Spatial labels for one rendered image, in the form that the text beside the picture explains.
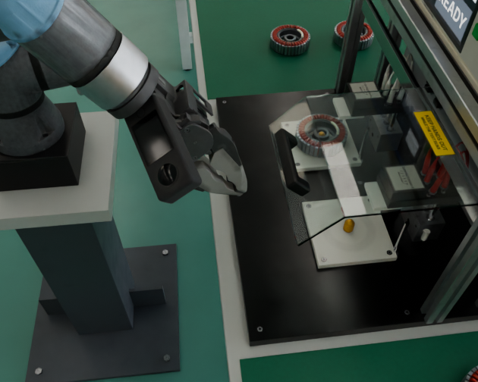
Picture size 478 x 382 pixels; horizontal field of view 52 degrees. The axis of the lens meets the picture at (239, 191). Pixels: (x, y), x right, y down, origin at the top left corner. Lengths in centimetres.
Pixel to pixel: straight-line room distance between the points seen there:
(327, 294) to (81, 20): 63
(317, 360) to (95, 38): 62
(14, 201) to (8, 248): 92
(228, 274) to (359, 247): 25
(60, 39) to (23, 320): 147
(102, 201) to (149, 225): 89
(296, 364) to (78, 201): 56
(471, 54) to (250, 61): 74
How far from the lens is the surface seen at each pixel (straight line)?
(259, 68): 138
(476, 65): 80
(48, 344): 179
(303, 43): 143
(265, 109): 122
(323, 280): 93
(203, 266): 183
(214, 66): 139
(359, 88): 107
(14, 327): 188
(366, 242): 98
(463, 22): 83
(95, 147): 120
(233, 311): 91
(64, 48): 50
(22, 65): 100
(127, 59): 52
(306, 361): 88
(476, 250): 75
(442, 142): 77
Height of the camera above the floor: 157
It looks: 50 degrees down
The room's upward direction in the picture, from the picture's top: straight up
